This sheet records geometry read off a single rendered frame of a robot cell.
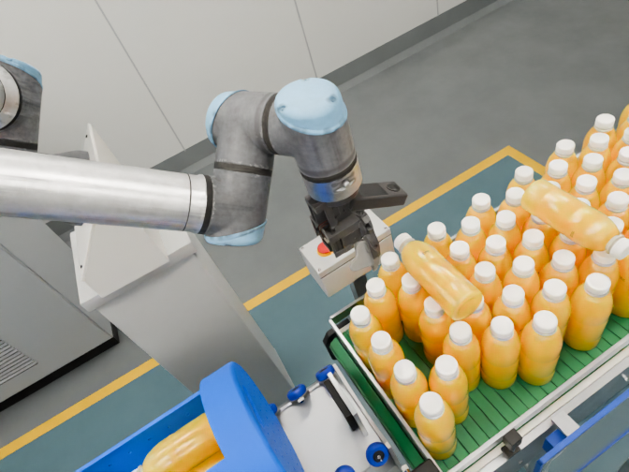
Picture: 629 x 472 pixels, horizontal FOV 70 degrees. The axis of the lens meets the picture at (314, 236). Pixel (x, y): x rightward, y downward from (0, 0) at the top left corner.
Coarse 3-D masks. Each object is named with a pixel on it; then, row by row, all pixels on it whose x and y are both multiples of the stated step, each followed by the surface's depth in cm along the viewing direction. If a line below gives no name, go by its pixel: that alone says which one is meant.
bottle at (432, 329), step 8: (424, 312) 91; (424, 320) 90; (432, 320) 89; (440, 320) 89; (448, 320) 89; (424, 328) 91; (432, 328) 89; (440, 328) 89; (448, 328) 90; (424, 336) 93; (432, 336) 91; (440, 336) 90; (424, 344) 97; (432, 344) 94; (440, 344) 93; (424, 352) 101; (432, 352) 96; (440, 352) 95; (432, 360) 99
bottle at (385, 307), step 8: (368, 296) 97; (384, 296) 95; (392, 296) 97; (368, 304) 97; (376, 304) 95; (384, 304) 95; (392, 304) 97; (376, 312) 96; (384, 312) 96; (392, 312) 97; (384, 320) 98; (392, 320) 99; (400, 320) 103; (384, 328) 101; (392, 328) 101; (400, 328) 104; (392, 336) 104; (400, 336) 106
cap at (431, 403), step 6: (426, 396) 77; (432, 396) 76; (438, 396) 76; (420, 402) 76; (426, 402) 76; (432, 402) 76; (438, 402) 76; (420, 408) 77; (426, 408) 75; (432, 408) 75; (438, 408) 75; (426, 414) 76; (432, 414) 75; (438, 414) 75
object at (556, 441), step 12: (624, 396) 83; (612, 408) 82; (552, 420) 86; (564, 420) 86; (588, 420) 82; (552, 432) 88; (564, 432) 84; (576, 432) 82; (552, 444) 86; (564, 444) 81; (612, 444) 120; (552, 456) 80; (540, 468) 81
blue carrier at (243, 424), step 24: (216, 384) 76; (240, 384) 75; (192, 408) 90; (216, 408) 72; (240, 408) 71; (264, 408) 85; (144, 432) 86; (168, 432) 90; (216, 432) 69; (240, 432) 69; (264, 432) 71; (120, 456) 87; (144, 456) 90; (240, 456) 68; (264, 456) 68; (288, 456) 80
